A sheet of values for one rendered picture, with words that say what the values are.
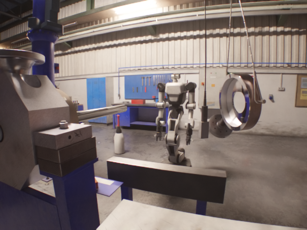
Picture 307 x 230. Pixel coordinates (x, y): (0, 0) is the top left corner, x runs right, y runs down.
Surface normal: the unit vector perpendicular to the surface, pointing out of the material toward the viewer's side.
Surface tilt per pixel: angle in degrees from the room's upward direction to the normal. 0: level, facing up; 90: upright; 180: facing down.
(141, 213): 0
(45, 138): 90
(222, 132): 49
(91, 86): 90
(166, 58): 90
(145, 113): 90
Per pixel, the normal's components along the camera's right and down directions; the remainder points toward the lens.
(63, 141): 0.94, 0.04
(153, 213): 0.00, -0.99
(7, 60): 0.29, 0.71
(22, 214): -0.33, 0.13
